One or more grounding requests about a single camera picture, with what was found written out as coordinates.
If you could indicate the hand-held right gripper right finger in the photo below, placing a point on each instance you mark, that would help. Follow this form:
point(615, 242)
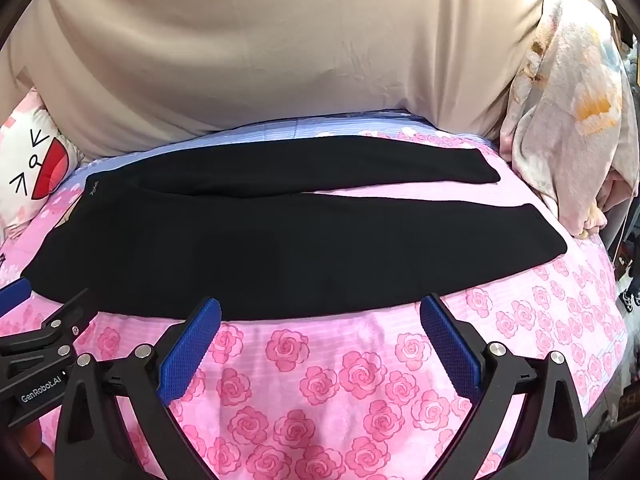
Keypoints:
point(450, 350)

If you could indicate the beige cloth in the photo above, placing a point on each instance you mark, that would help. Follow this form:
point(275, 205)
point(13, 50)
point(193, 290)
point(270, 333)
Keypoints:
point(250, 50)

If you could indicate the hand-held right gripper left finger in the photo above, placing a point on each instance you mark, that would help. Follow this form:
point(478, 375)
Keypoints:
point(190, 350)

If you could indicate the pastel printed blanket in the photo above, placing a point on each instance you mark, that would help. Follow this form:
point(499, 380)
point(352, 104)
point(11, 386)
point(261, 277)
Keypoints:
point(565, 110)

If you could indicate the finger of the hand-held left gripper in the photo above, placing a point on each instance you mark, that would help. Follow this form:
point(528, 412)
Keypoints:
point(60, 322)
point(15, 290)

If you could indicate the black pants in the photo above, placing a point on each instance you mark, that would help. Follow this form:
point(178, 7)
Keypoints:
point(250, 250)

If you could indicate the pink rose print bedsheet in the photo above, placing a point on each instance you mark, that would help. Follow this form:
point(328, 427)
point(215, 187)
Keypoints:
point(350, 370)

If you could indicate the white cartoon face pillow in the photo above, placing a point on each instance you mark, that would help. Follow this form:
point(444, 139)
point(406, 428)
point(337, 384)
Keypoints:
point(30, 160)

